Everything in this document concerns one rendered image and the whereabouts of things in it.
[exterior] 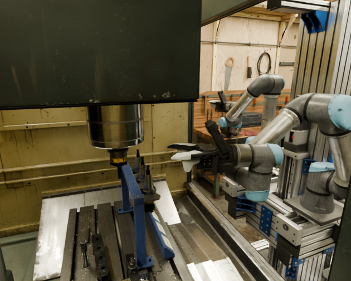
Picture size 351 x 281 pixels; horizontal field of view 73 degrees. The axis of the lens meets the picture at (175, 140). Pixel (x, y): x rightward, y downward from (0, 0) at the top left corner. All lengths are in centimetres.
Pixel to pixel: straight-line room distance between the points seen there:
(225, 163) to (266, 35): 371
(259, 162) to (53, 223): 138
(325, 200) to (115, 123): 108
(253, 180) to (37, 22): 70
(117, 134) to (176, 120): 123
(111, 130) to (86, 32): 23
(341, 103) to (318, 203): 58
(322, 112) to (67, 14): 83
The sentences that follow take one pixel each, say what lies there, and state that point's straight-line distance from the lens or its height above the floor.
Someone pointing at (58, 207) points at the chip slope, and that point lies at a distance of 185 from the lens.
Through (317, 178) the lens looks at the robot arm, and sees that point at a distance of 133.
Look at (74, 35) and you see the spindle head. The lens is 56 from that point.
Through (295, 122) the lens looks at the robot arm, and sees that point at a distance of 104.
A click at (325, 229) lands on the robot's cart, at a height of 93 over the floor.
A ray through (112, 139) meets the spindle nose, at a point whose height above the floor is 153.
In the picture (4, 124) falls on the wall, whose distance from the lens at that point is 179.
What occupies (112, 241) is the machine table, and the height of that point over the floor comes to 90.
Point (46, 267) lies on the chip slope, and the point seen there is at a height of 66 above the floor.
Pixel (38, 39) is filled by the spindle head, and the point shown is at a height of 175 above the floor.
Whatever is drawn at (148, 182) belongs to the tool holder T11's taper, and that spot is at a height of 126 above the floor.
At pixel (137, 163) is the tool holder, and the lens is 119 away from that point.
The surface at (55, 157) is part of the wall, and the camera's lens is 180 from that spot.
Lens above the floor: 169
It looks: 16 degrees down
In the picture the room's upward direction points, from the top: straight up
